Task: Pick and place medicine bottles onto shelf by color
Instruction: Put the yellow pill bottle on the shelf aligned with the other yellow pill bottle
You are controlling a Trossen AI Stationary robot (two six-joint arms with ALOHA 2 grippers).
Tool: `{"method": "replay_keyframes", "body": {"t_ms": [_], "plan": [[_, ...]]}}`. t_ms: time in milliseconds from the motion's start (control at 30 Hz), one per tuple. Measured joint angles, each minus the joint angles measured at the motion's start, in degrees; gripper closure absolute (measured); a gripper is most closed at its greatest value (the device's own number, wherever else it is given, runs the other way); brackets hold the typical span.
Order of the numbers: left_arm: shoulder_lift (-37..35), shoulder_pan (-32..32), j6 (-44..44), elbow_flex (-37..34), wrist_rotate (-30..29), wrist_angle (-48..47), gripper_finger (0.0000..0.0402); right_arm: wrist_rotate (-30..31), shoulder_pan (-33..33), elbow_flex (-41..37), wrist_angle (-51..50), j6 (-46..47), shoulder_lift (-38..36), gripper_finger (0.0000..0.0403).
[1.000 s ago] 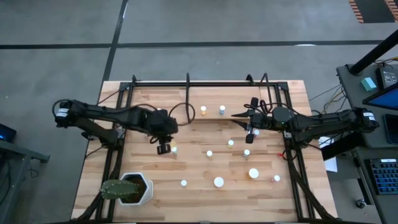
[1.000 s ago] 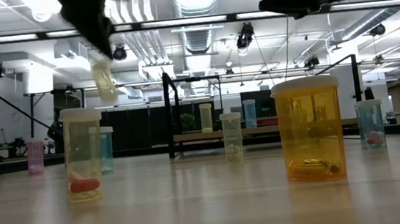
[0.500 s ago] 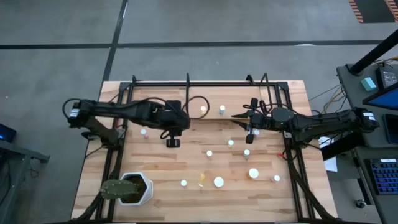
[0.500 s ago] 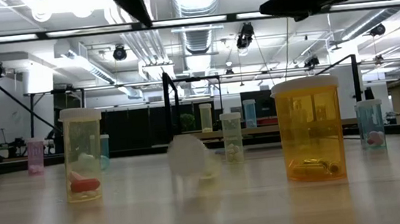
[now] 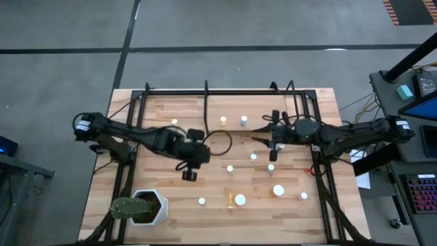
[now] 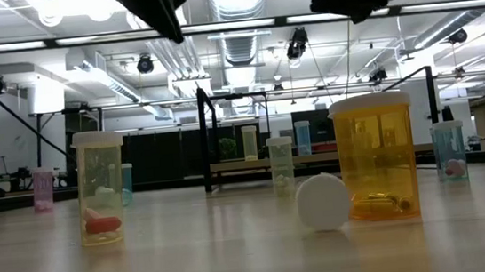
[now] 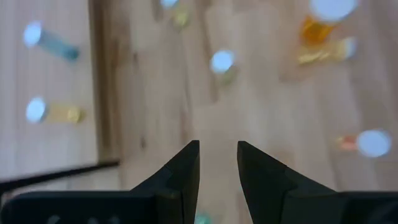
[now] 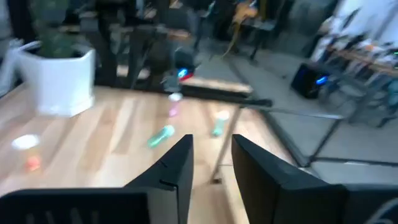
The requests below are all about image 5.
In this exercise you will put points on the grey desk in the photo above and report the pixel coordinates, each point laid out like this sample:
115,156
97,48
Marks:
413,153

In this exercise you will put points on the red tag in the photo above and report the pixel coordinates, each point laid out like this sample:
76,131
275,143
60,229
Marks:
309,171

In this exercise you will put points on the black aluminium table frame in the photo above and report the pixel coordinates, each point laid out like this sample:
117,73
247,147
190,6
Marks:
170,92

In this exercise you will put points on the black monitor pole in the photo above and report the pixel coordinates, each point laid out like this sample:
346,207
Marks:
409,58

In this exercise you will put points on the backlit keyboard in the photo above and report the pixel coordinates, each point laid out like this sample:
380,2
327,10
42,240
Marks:
421,194

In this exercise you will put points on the vial with red label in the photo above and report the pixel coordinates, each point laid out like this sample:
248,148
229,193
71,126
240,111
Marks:
280,148

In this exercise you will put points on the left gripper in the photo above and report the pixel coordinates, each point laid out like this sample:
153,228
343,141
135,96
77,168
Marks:
196,153

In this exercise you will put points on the black power adapter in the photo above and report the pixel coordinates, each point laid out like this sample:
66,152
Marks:
424,85

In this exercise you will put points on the white paper sheet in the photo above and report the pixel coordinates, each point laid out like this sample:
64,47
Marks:
363,179

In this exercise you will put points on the yellow medicine bottle white cap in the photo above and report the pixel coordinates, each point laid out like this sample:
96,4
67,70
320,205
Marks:
230,201
201,201
223,120

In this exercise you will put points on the large orange medicine bottle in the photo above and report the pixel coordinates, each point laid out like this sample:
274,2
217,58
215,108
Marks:
278,190
240,200

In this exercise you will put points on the black device blue light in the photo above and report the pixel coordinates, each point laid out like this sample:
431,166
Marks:
7,146

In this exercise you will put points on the grey metal bench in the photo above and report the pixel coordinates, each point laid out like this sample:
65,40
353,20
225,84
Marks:
27,165

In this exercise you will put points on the white hexagonal plant pot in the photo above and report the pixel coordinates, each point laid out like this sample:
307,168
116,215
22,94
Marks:
163,208

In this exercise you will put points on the black caster wheel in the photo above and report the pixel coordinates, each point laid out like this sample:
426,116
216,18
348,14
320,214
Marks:
396,223

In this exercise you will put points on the black mat orange stripes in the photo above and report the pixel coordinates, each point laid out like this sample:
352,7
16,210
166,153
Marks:
409,12

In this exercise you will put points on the black tablet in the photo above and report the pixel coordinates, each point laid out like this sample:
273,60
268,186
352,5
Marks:
430,140

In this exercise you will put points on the small white bottle right edge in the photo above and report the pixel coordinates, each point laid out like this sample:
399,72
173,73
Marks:
303,195

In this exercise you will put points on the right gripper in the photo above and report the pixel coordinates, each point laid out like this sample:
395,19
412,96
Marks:
285,135

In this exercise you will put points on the teal box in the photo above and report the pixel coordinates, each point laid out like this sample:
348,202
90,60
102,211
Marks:
405,92

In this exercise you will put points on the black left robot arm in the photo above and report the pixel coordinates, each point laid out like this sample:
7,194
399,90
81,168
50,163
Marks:
116,131

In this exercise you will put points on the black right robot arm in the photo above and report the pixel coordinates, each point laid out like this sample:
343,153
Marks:
358,131

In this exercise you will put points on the green cactus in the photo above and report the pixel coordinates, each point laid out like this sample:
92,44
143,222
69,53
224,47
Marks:
131,207

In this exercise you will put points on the monitor with blue screen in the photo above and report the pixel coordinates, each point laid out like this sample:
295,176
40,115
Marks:
425,109

